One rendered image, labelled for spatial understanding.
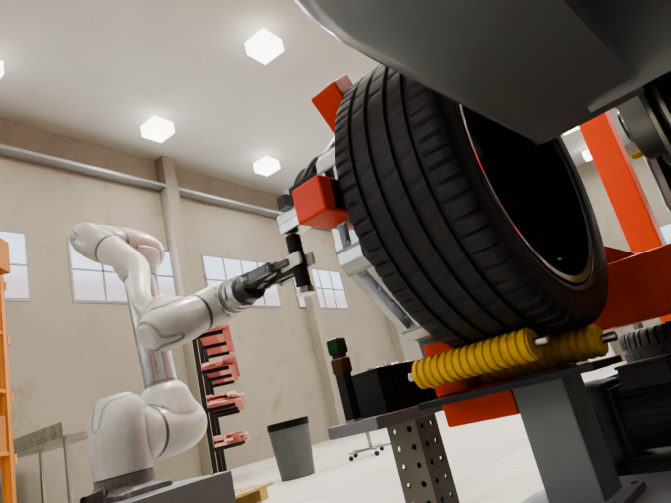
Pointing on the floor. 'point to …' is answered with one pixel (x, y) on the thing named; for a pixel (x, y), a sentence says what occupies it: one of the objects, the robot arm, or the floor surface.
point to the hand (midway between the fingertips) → (297, 261)
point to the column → (422, 461)
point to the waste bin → (292, 448)
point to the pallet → (252, 493)
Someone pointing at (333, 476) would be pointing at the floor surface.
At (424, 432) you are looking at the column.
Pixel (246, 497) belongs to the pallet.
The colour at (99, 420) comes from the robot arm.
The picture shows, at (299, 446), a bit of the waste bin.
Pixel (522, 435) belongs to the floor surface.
